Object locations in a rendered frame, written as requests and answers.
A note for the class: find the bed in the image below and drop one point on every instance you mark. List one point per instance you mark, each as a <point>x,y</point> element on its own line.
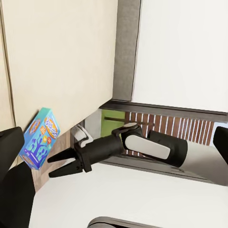
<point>68,55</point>

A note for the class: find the door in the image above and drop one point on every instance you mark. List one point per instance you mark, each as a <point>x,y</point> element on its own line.
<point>193,125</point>

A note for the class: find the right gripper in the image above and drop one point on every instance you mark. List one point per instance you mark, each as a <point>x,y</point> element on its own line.
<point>93,152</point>

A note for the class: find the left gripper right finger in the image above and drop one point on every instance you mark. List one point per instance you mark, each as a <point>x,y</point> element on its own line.
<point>220,140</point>

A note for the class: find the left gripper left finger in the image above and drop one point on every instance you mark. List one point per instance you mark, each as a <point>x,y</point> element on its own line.
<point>11,143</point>

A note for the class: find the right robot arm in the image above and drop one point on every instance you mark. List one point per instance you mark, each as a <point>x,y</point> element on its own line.
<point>203,160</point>

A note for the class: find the board game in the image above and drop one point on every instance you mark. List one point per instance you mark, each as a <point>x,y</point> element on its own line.
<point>40,138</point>

